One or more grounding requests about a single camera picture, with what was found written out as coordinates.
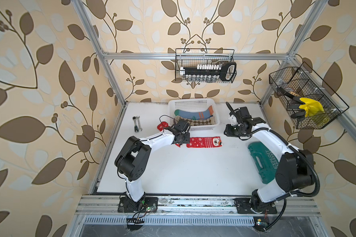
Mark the silver wrench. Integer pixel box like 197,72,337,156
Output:
136,116,143,131

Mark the red christmas sock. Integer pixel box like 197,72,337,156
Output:
157,121,169,131
185,136,222,148

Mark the right black wire basket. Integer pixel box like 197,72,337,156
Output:
269,62,350,129

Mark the brown argyle sock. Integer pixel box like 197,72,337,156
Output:
176,116,216,126
209,114,220,125

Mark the black wire basket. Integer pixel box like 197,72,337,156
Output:
175,48,237,84
269,62,350,129

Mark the white plastic basket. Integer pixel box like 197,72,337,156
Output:
168,98,220,131

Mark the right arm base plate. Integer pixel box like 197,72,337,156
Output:
233,197,277,214

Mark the black tool in basket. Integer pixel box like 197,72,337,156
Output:
278,87,306,121

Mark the back black wire basket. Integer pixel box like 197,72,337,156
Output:
175,48,237,84

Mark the blue striped sock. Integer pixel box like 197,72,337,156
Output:
174,106,214,120

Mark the black socket set holder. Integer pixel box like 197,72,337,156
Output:
179,62,237,83

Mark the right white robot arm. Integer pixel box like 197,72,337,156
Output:
224,102,320,203

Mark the green plastic tool case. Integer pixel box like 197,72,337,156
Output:
248,142,279,184

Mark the green handled ratchet wrench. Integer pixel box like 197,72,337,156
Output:
133,116,139,133

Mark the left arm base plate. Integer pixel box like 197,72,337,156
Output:
118,196,158,213

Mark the yellow rubber glove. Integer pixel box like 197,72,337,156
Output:
299,97,325,117

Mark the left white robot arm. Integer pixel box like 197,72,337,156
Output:
114,119,190,203

